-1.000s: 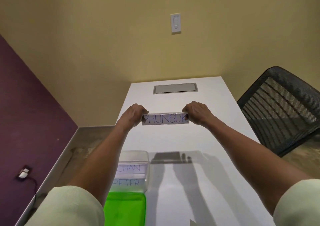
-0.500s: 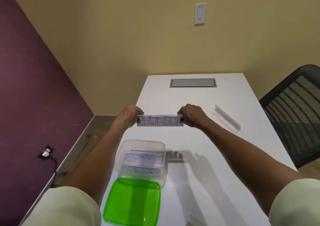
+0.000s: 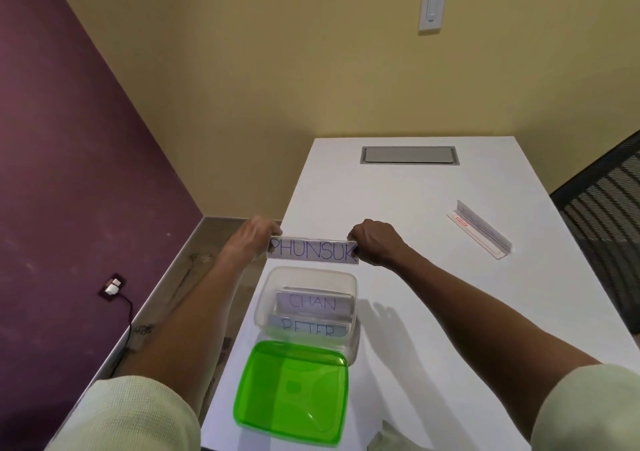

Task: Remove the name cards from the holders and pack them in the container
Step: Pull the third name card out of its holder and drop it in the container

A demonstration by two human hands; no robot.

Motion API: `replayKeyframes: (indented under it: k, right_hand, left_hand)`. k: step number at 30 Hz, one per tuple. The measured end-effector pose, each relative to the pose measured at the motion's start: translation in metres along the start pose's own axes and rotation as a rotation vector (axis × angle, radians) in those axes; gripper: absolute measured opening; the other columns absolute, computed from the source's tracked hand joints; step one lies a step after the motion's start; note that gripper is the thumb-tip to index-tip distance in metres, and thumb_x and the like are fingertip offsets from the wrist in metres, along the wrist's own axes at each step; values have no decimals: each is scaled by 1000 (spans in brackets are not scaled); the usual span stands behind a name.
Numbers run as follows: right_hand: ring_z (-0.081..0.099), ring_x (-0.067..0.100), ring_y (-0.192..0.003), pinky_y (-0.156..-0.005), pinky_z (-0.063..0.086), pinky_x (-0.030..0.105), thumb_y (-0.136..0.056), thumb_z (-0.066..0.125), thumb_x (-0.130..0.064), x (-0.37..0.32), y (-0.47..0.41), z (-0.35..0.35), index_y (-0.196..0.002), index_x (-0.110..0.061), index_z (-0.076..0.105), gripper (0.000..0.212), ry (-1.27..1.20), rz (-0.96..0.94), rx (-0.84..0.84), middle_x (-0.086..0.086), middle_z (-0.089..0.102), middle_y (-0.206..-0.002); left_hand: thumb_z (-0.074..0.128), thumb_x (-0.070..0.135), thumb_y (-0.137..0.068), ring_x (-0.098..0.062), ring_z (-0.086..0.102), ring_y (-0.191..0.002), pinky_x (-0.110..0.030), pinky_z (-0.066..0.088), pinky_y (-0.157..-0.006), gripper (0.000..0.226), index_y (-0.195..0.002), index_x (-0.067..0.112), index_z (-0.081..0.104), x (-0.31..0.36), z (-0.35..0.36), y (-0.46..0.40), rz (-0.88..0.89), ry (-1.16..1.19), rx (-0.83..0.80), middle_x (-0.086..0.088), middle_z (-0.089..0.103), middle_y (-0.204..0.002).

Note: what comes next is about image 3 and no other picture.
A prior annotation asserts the person's right hand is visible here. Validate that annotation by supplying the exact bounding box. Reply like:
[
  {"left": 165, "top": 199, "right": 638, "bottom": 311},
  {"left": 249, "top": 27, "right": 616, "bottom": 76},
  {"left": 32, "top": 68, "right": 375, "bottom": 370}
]
[{"left": 347, "top": 219, "right": 414, "bottom": 268}]

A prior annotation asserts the person's left hand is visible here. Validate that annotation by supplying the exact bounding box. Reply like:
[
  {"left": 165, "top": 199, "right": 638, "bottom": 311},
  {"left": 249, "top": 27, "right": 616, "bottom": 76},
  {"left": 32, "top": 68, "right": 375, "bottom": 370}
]
[{"left": 227, "top": 216, "right": 284, "bottom": 262}]

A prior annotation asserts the long handwritten name plate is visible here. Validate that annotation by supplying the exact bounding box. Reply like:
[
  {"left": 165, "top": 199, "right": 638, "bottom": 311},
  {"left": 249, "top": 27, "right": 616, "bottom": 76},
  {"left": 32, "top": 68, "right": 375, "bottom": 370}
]
[{"left": 267, "top": 237, "right": 360, "bottom": 266}]

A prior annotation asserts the person's right forearm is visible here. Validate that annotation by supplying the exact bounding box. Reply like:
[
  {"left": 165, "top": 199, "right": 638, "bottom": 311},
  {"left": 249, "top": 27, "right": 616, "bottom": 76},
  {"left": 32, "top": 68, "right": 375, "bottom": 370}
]
[{"left": 394, "top": 252, "right": 602, "bottom": 444}]

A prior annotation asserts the person's left forearm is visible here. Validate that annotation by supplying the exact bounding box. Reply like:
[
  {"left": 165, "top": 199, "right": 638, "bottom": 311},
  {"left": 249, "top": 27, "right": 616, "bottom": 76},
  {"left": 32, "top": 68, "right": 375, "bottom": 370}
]
[{"left": 116, "top": 246, "right": 253, "bottom": 391}]

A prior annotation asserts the clear plastic container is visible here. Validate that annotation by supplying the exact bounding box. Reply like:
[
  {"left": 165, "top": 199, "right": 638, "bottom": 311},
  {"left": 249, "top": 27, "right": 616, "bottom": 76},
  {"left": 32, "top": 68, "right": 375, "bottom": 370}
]
[{"left": 253, "top": 266, "right": 362, "bottom": 367}]

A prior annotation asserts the short handwritten name plate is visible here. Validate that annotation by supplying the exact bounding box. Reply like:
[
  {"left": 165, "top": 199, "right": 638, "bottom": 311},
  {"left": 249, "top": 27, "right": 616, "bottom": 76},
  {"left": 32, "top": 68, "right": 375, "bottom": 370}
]
[
  {"left": 266, "top": 314, "right": 350, "bottom": 339},
  {"left": 276, "top": 288, "right": 355, "bottom": 324}
]

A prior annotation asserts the clear empty name plate holder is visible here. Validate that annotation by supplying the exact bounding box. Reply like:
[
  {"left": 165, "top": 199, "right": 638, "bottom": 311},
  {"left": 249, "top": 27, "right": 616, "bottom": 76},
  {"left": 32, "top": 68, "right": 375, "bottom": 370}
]
[{"left": 446, "top": 199, "right": 514, "bottom": 261}]

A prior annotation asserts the green plastic lid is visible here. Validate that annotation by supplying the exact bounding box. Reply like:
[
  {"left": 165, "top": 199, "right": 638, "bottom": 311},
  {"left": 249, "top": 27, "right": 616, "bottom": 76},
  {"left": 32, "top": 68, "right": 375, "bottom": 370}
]
[{"left": 233, "top": 341, "right": 350, "bottom": 447}]

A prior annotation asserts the cream left sleeve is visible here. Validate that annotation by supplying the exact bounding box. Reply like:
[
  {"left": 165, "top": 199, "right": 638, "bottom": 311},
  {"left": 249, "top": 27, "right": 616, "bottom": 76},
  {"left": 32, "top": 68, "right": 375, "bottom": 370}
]
[{"left": 45, "top": 375, "right": 203, "bottom": 451}]

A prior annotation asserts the cream sleeve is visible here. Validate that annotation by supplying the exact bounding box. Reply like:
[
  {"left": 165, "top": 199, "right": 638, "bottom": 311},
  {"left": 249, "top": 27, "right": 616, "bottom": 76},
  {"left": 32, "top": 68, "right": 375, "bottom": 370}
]
[
  {"left": 45, "top": 375, "right": 203, "bottom": 451},
  {"left": 531, "top": 363, "right": 640, "bottom": 451}
]

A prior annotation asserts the black mesh chair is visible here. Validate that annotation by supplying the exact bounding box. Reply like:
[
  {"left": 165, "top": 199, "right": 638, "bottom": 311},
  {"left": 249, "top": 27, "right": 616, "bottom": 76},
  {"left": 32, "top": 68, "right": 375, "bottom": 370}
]
[{"left": 549, "top": 129, "right": 640, "bottom": 337}]

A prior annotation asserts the cream right sleeve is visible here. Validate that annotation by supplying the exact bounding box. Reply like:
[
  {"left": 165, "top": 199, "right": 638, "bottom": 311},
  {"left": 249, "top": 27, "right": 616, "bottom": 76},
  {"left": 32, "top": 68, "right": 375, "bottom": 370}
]
[{"left": 531, "top": 363, "right": 640, "bottom": 451}]

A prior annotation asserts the grey table cable hatch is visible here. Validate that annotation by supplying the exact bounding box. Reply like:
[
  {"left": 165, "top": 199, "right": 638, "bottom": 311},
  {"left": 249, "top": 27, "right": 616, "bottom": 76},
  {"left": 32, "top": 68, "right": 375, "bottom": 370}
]
[{"left": 360, "top": 146, "right": 459, "bottom": 166}]

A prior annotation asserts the black power cable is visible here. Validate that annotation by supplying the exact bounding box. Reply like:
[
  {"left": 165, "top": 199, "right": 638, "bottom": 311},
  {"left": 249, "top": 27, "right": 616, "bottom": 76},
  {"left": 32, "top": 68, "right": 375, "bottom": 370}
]
[{"left": 118, "top": 293, "right": 137, "bottom": 352}]

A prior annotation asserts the wall outlet with white plug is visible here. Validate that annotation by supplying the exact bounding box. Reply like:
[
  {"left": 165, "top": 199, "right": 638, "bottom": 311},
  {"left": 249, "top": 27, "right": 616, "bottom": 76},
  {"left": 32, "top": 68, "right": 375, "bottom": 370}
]
[{"left": 98, "top": 273, "right": 127, "bottom": 298}]

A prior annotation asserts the white wall light switch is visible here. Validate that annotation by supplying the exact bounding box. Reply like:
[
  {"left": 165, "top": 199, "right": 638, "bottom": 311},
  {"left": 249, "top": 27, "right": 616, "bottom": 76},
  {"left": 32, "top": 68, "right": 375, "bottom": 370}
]
[{"left": 418, "top": 0, "right": 448, "bottom": 34}]

